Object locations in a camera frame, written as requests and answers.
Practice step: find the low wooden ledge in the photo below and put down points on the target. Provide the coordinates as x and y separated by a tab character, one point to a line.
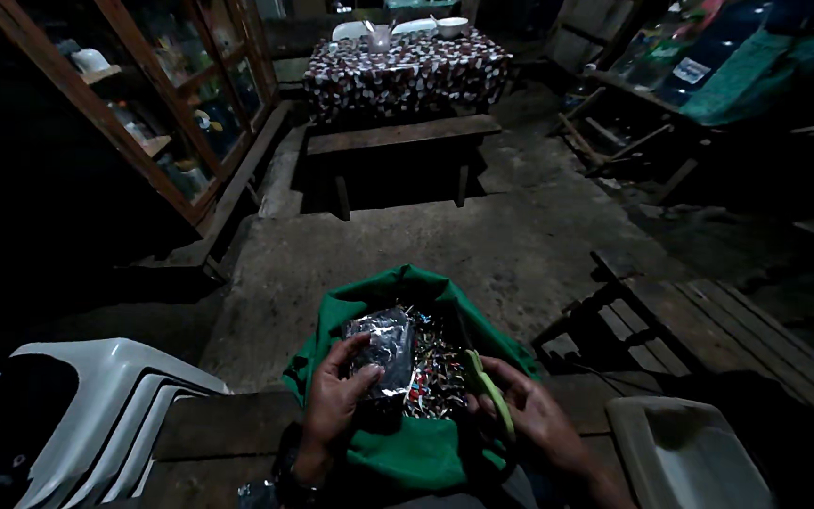
237	184

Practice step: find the stack of white plastic chairs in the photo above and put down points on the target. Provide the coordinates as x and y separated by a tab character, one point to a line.
100	382

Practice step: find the clear silvery plastic packet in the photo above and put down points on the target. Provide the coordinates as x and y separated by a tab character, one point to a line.
389	353

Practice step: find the slatted wooden bench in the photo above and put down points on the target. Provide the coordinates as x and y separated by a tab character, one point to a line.
718	318

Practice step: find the wooden plank bench seat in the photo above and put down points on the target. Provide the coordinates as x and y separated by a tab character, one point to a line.
223	428

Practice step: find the person's left forearm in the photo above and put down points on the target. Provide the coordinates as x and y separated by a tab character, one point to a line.
310	466

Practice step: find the small silvery plastic piece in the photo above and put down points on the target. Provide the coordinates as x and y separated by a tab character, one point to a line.
256	495

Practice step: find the person's left hand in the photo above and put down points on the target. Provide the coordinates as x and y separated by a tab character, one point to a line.
331	401

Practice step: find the person's left index finger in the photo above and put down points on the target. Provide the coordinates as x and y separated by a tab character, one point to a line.
347	350

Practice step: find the white plastic chair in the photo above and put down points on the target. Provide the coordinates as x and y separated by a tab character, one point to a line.
349	30
414	26

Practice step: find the person's right hand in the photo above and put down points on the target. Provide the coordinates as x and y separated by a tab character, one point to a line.
538	413

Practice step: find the wooden cabinet with glass panes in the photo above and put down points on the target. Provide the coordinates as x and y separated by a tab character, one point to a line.
198	141

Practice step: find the table with pebble-patterned tablecloth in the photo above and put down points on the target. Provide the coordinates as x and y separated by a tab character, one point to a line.
407	78

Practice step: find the wooden rack with bottles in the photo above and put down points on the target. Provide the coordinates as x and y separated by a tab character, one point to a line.
661	99

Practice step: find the whitish translucent plastic container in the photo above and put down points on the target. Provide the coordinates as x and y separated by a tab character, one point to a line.
693	452

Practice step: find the person's legs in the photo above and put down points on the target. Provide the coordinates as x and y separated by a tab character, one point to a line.
513	491

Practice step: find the person's right index finger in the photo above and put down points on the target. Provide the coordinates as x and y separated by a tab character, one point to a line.
506	369

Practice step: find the black bag with pale patches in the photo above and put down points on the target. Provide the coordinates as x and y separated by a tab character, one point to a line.
11	417

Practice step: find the person's right forearm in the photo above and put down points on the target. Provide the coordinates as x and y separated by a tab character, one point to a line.
594	477

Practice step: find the person's right thumb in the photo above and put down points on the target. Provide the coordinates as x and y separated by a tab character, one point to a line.
479	404

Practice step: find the person's left thumb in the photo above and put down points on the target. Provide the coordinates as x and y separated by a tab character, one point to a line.
367	380

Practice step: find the narrow wooden bench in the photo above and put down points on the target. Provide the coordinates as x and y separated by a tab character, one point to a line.
407	134

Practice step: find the green fabric bag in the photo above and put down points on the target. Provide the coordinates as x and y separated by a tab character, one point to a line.
414	452

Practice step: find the pile of colourful wrapper strips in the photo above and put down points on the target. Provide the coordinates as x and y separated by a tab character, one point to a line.
439	375

